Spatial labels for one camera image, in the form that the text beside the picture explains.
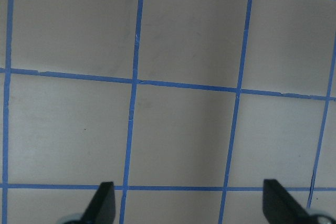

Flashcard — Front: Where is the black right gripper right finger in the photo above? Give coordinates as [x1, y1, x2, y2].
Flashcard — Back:
[262, 179, 315, 224]

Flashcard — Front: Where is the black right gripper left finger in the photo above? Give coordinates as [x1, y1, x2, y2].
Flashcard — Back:
[79, 182, 116, 224]

